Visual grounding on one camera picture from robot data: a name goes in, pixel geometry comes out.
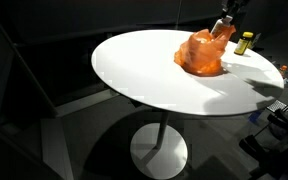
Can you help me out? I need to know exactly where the orange plastic bag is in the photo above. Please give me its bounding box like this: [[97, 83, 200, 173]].
[[174, 25, 236, 76]]

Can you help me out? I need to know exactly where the white round pedestal table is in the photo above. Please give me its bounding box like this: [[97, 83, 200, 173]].
[[91, 30, 284, 180]]

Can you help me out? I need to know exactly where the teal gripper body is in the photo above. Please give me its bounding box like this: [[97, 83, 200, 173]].
[[222, 0, 248, 15]]

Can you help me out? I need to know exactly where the yellow-capped amber pill bottle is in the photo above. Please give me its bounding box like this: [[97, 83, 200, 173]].
[[234, 32, 253, 55]]

